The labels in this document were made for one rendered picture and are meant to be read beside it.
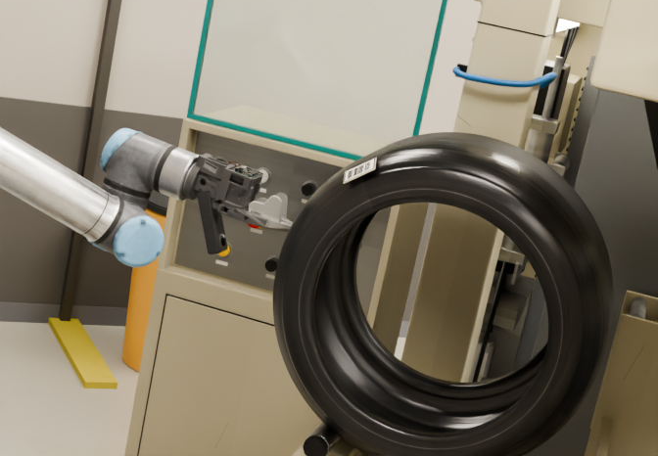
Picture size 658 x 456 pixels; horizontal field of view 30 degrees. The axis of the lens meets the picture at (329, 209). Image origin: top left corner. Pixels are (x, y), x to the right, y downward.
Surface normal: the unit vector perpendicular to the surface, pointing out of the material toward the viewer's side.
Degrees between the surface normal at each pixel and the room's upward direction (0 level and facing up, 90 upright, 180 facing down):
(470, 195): 79
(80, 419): 0
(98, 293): 90
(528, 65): 90
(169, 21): 90
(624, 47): 90
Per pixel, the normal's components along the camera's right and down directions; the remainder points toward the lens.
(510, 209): -0.17, 0.02
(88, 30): 0.40, 0.29
